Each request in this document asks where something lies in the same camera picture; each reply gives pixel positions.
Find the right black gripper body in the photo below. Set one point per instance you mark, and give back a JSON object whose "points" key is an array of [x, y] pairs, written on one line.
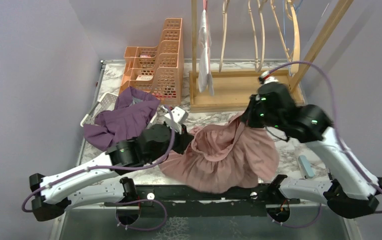
{"points": [[255, 117]]}

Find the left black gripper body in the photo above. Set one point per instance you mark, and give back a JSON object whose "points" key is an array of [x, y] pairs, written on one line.
{"points": [[179, 141]]}

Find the pink clothes pile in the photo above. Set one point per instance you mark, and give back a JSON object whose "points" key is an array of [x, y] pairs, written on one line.
{"points": [[224, 156]]}

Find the white skirt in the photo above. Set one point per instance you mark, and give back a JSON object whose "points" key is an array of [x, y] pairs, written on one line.
{"points": [[205, 78]]}

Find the blue wire hanger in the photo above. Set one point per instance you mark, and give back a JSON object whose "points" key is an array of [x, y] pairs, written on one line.
{"points": [[285, 33]]}

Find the pink wire hanger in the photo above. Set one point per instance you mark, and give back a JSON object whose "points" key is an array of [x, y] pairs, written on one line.
{"points": [[205, 5]]}

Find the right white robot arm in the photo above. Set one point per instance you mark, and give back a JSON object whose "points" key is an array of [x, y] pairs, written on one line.
{"points": [[352, 193]]}

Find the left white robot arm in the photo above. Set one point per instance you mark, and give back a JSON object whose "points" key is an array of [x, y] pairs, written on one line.
{"points": [[53, 195]]}

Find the wooden hanger rack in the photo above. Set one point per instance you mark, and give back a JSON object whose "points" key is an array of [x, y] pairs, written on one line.
{"points": [[233, 87]]}

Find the wooden hanger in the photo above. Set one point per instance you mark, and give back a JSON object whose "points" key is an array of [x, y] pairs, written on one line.
{"points": [[273, 9], [225, 7], [259, 46]]}

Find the purple cloth under pile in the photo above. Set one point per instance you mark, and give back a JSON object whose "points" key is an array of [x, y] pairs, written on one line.
{"points": [[102, 139]]}

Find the orange plastic file organizer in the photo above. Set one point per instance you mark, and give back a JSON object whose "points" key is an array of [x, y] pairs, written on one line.
{"points": [[158, 70]]}

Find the light blue small block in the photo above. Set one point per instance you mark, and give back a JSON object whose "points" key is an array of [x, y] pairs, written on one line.
{"points": [[305, 167]]}

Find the white plastic basket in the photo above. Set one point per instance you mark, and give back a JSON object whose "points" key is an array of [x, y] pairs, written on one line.
{"points": [[101, 106]]}

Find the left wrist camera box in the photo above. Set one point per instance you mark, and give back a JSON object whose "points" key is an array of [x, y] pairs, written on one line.
{"points": [[177, 119]]}

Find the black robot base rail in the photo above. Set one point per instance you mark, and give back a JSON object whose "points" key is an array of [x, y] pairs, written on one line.
{"points": [[184, 201]]}

